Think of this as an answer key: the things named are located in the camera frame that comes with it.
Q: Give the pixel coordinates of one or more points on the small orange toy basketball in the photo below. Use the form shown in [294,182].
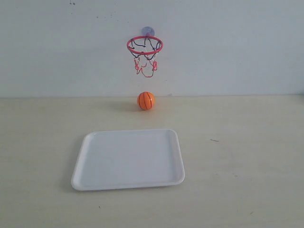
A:
[146,100]

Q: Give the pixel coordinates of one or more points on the red mini basketball hoop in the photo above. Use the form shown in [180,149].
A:
[144,50]

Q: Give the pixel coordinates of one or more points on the white rectangular plastic tray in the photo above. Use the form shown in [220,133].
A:
[128,159]

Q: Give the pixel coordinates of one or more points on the clear suction cup mount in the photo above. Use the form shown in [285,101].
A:
[148,31]

